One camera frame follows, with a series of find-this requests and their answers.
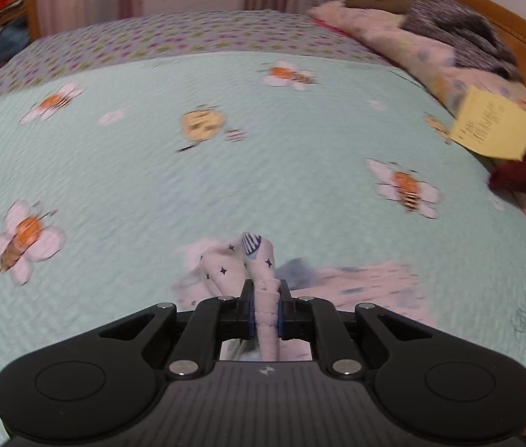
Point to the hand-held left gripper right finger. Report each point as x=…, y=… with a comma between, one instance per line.
x=282, y=319

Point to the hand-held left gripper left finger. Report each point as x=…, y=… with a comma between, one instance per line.
x=250, y=319

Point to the white patterned long-sleeve shirt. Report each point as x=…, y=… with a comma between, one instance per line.
x=263, y=279

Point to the blue clothes pile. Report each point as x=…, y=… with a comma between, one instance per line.
x=9, y=42

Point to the mint bee print quilt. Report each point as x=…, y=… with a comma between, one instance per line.
x=174, y=172

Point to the yellow paper note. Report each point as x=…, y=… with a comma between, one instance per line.
x=495, y=123

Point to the purple floral bedsheet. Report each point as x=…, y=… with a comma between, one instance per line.
x=174, y=39

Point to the floral pillow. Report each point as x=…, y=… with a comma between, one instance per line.
x=449, y=65

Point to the grey knit cloth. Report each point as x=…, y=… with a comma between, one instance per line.
x=458, y=35

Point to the wooden headboard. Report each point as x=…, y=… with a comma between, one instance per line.
x=491, y=14

